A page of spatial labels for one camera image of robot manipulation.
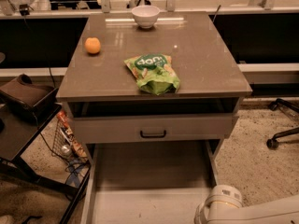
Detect grey drawer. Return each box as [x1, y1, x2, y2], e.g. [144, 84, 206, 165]
[67, 97, 240, 145]
[80, 141, 217, 224]

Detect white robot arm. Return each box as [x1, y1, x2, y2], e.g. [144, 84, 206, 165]
[194, 185, 299, 224]

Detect grey drawer cabinet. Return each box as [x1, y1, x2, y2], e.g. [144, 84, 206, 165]
[55, 11, 253, 173]

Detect green snack bag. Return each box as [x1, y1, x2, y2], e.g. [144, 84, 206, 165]
[124, 53, 180, 95]

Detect orange fruit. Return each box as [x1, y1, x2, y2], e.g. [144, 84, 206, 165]
[84, 37, 101, 54]

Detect white ceramic bowl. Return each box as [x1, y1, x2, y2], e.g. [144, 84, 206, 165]
[132, 5, 160, 29]

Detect black side table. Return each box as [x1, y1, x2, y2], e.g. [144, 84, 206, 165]
[0, 104, 90, 224]

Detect black office chair base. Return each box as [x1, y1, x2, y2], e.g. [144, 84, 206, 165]
[266, 98, 299, 150]

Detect dark bin with brown cloth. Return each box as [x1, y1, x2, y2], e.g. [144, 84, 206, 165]
[0, 74, 58, 120]

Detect wire basket with snacks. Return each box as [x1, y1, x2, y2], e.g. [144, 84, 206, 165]
[52, 110, 88, 163]

